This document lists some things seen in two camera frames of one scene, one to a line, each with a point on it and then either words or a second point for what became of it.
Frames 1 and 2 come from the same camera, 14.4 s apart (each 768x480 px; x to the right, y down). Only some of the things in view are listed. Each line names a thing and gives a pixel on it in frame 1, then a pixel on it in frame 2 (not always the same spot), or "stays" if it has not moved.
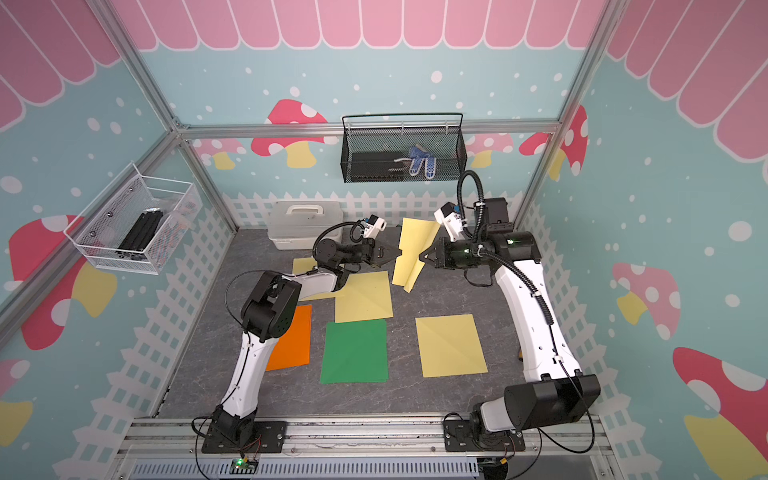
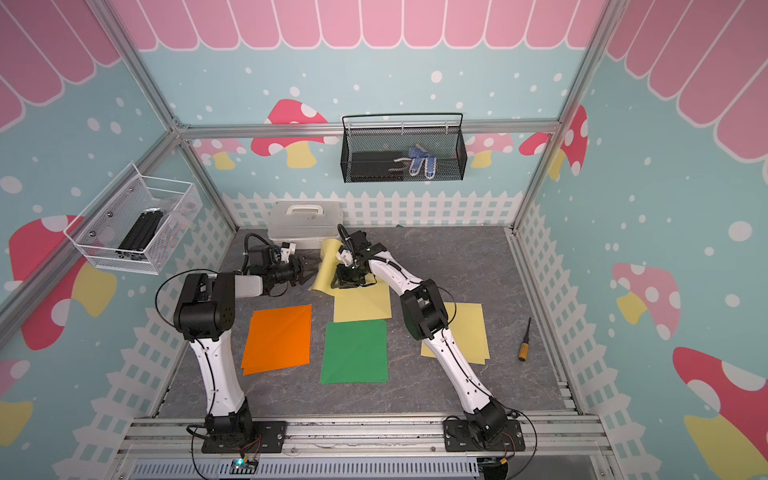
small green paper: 355,351 stays
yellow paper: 365,296 stays
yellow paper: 415,236 → 466,325
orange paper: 293,349 stays
